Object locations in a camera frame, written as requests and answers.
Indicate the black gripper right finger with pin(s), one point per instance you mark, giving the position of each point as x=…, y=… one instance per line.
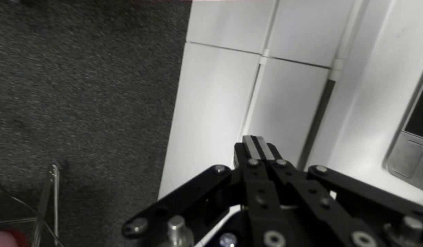
x=340, y=211

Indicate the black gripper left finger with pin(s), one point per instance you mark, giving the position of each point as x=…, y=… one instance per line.
x=221, y=206

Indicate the silver microwave oven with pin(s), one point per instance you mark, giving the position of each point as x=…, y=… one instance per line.
x=405, y=156

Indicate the white lower cabinets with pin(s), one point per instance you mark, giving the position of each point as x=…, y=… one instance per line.
x=254, y=68

